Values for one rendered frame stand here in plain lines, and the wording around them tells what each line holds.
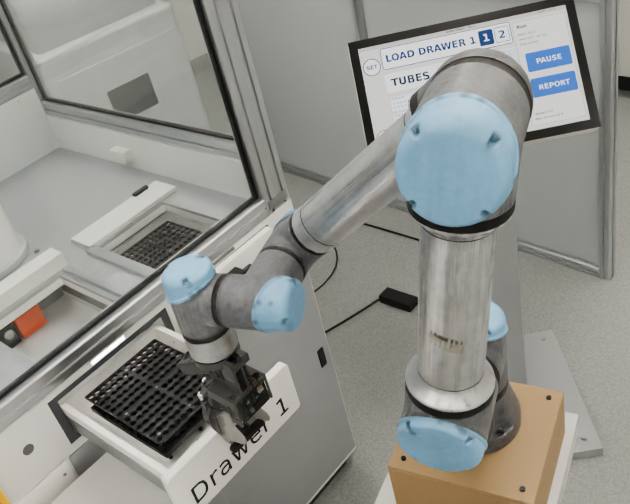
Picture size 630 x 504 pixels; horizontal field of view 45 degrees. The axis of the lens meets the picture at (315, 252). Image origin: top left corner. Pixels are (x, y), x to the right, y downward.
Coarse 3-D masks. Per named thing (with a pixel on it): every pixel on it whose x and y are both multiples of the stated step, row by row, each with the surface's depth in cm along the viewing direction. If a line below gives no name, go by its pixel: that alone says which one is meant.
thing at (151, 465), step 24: (144, 336) 154; (168, 336) 153; (120, 360) 150; (144, 360) 155; (96, 384) 147; (72, 408) 141; (96, 432) 135; (120, 432) 141; (120, 456) 133; (144, 456) 127
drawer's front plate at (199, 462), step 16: (272, 368) 133; (288, 368) 134; (272, 384) 132; (288, 384) 135; (272, 400) 133; (288, 400) 136; (272, 416) 134; (288, 416) 137; (208, 432) 124; (256, 432) 131; (272, 432) 135; (192, 448) 122; (208, 448) 123; (224, 448) 126; (256, 448) 132; (176, 464) 120; (192, 464) 121; (208, 464) 124; (224, 464) 127; (240, 464) 130; (176, 480) 119; (192, 480) 122; (208, 480) 125; (224, 480) 128; (176, 496) 120; (192, 496) 123; (208, 496) 126
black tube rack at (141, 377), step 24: (168, 360) 145; (120, 384) 142; (144, 384) 142; (168, 384) 140; (192, 384) 138; (96, 408) 143; (120, 408) 137; (144, 408) 136; (168, 408) 135; (144, 432) 132; (192, 432) 134; (168, 456) 130
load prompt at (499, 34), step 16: (464, 32) 174; (480, 32) 173; (496, 32) 173; (384, 48) 176; (400, 48) 175; (416, 48) 175; (432, 48) 174; (448, 48) 174; (464, 48) 173; (384, 64) 175; (400, 64) 175
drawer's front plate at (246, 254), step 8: (264, 232) 169; (256, 240) 167; (264, 240) 169; (240, 248) 166; (248, 248) 166; (256, 248) 168; (232, 256) 164; (240, 256) 165; (248, 256) 167; (256, 256) 169; (224, 264) 162; (232, 264) 163; (240, 264) 165; (224, 272) 162
